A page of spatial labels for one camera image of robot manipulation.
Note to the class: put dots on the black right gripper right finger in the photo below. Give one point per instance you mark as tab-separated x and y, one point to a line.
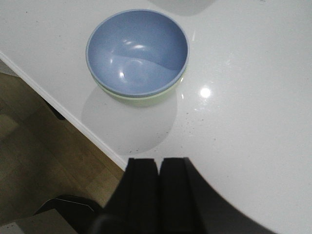
189	204

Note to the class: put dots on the green bowl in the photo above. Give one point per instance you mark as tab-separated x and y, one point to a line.
145	101

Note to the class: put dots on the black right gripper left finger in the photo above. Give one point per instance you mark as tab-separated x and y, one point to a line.
133	207

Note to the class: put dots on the blue bowl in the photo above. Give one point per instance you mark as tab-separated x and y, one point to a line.
137	53

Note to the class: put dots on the black base object on floor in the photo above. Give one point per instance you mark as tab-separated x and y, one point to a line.
78	211

